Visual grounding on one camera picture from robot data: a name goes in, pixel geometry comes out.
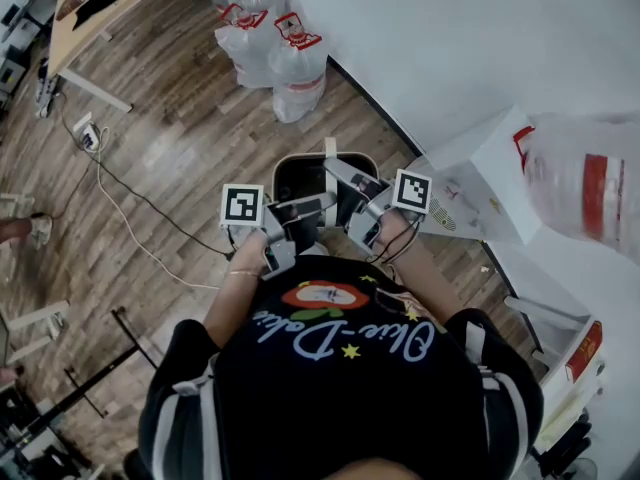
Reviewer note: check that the person's right forearm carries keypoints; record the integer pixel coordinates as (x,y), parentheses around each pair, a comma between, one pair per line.
(425,278)

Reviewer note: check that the white desk with equipment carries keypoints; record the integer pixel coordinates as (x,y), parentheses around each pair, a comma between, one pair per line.
(20,18)

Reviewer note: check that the person's black t-shirt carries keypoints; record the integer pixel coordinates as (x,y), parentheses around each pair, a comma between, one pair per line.
(340,393)

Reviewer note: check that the white carton red label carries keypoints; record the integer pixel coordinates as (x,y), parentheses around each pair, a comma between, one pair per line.
(582,353)

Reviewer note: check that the brown flat item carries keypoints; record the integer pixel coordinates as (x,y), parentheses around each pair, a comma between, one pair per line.
(72,3)

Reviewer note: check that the white power strip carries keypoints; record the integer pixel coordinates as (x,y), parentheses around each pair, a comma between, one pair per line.
(46,95)
(87,133)

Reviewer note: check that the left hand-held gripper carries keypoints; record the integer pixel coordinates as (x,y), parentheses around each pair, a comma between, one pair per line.
(242,204)

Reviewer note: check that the white plastic bag red stripe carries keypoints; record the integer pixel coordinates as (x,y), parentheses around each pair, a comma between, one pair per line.
(575,183)

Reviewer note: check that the black metal stand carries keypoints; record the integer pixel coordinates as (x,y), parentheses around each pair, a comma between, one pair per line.
(115,358)

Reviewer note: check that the person's left forearm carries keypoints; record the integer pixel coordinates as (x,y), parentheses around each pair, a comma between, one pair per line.
(235,298)

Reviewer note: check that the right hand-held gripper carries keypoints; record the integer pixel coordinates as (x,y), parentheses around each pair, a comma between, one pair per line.
(412,191)

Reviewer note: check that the white bin with black liner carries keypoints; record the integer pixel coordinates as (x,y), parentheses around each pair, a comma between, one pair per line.
(300,178)

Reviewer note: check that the white table frame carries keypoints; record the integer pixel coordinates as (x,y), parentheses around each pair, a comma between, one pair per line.
(35,320)

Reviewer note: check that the white plastic bags red print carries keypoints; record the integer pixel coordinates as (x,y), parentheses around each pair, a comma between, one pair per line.
(297,73)

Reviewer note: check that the black cloth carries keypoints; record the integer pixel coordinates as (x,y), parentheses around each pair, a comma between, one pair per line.
(100,0)

